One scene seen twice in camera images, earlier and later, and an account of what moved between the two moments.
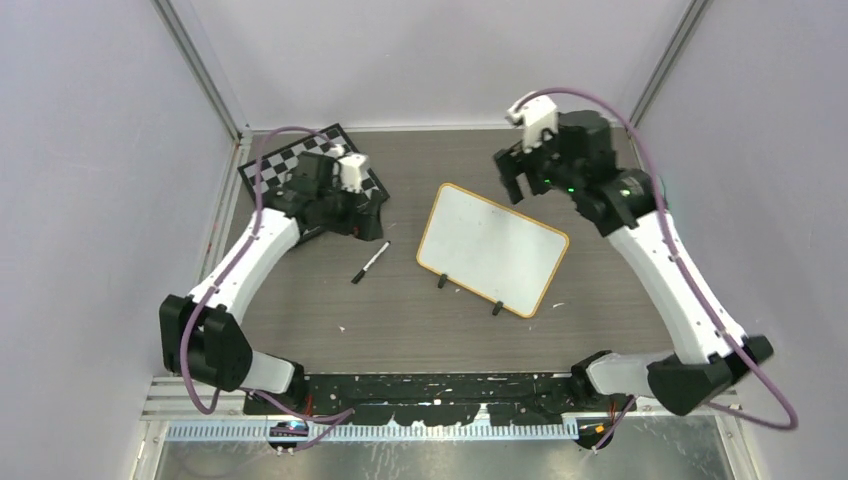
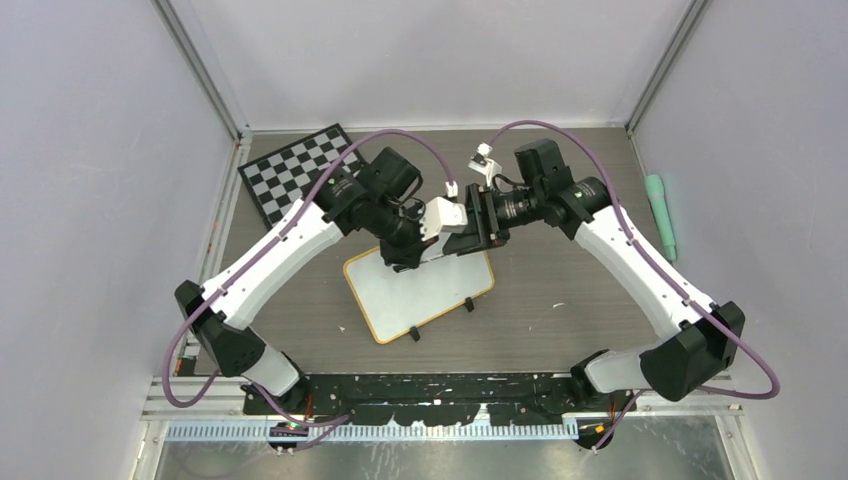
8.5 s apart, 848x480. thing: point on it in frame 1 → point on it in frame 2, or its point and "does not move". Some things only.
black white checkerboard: (351, 170) does not move
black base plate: (442, 398) does not move
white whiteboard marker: (356, 279) → (432, 252)
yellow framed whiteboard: (491, 250) → (391, 302)
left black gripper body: (339, 213) → (398, 240)
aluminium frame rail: (185, 416) does not move
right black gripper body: (541, 166) → (482, 201)
